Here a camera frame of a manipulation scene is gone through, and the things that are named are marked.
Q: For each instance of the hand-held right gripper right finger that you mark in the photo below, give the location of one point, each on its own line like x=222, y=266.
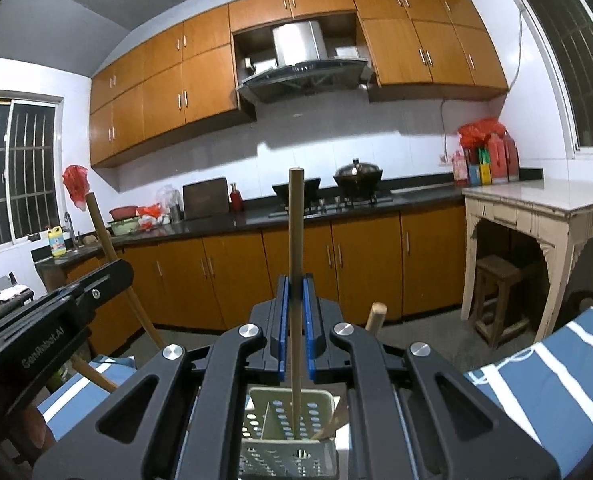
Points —
x=309, y=320

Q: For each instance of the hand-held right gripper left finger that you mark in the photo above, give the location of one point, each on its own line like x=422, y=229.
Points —
x=284, y=320

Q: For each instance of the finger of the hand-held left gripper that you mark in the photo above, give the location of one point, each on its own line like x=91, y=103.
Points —
x=101, y=285

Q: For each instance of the green perforated chopstick holder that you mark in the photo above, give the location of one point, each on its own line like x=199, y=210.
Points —
x=264, y=427

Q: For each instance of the person's left hand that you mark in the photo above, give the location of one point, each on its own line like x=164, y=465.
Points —
x=35, y=427

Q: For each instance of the yellow detergent bottle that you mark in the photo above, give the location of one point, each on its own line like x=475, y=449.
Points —
x=57, y=244

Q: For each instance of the white rag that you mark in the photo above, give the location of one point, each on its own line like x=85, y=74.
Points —
x=9, y=293

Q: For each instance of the metal sink faucet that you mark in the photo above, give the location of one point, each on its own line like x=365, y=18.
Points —
x=68, y=225

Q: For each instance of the wooden lower kitchen cabinets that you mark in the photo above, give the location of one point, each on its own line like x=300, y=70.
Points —
x=226, y=275

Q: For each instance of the red plastic basin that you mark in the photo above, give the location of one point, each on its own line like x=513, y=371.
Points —
x=124, y=212

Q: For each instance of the white plastic bag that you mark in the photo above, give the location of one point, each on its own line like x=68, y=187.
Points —
x=154, y=221

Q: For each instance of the small red plastic bag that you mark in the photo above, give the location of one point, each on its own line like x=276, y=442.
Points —
x=149, y=210

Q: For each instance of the metal cup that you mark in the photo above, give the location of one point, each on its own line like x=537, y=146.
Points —
x=175, y=214

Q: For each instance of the hanging red plastic bag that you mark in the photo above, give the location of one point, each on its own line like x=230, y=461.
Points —
x=75, y=185

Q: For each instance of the black kitchen countertop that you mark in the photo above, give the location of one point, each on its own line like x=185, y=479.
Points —
x=256, y=217

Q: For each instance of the clear plastic bag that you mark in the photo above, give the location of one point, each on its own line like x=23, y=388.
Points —
x=168, y=196

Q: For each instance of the black gas stove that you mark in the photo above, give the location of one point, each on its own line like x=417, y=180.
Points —
x=336, y=205

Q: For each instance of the small red bottle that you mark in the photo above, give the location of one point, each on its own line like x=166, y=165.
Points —
x=236, y=201

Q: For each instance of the open black wok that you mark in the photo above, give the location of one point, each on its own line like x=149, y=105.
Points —
x=311, y=187

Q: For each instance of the dark cutting board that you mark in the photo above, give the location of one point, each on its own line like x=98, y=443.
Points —
x=205, y=199

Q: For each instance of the black wok with lid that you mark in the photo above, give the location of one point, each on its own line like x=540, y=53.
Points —
x=357, y=177

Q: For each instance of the wooden stool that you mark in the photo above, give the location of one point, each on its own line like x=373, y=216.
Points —
x=501, y=272

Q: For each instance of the pink bottle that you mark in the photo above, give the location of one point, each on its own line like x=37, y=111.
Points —
x=459, y=169

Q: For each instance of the red oil bottle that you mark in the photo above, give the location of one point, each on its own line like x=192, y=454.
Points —
x=512, y=160
x=497, y=160

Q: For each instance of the cream wooden side table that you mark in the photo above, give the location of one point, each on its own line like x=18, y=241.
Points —
x=526, y=200

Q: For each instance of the blue striped tablecloth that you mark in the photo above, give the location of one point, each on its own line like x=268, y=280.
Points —
x=551, y=385

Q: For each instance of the large red plastic bag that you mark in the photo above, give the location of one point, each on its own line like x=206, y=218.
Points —
x=481, y=132

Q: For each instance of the steel range hood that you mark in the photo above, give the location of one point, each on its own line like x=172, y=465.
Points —
x=296, y=42

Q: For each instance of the barred window with white frame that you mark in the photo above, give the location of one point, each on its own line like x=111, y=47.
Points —
x=576, y=60
x=26, y=175

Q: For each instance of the wooden upper wall cabinets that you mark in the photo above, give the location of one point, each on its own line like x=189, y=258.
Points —
x=161, y=90

